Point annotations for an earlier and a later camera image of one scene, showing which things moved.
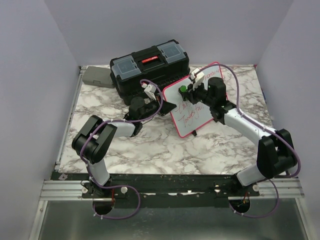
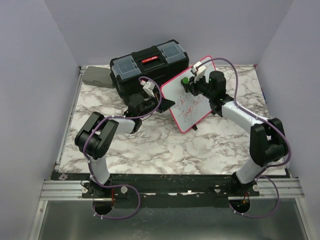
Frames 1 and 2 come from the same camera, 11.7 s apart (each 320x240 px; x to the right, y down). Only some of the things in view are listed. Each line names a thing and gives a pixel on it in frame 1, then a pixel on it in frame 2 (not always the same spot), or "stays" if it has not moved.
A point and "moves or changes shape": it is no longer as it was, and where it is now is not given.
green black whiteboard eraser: [182, 89] -> [185, 80]
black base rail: [166, 190] stays
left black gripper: [167, 107] stays
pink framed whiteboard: [188, 118] moves or changes shape
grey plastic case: [98, 76] stays
